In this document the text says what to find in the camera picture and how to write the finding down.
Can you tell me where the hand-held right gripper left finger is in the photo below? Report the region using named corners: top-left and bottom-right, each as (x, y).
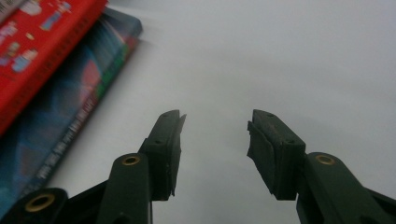
top-left (96, 109), bottom-right (187, 224)

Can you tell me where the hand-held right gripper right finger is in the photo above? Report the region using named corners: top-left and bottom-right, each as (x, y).
top-left (247, 109), bottom-right (396, 224)

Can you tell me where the teal illustrated book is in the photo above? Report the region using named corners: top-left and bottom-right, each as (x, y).
top-left (0, 7), bottom-right (144, 218)

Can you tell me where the red book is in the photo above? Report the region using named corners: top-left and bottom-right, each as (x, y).
top-left (0, 0), bottom-right (109, 138)

